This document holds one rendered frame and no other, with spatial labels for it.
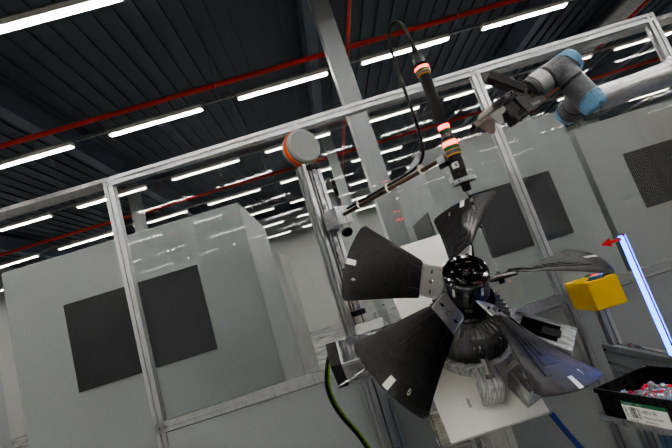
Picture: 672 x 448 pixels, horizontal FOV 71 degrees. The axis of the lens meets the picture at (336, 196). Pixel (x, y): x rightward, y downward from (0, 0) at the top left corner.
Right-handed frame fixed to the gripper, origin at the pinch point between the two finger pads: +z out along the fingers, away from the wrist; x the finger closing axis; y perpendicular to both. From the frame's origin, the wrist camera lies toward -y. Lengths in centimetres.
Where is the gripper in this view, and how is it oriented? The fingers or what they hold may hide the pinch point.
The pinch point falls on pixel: (474, 122)
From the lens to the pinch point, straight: 143.7
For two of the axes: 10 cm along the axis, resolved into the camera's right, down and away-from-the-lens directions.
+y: 5.9, 7.9, -1.8
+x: 0.6, 1.8, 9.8
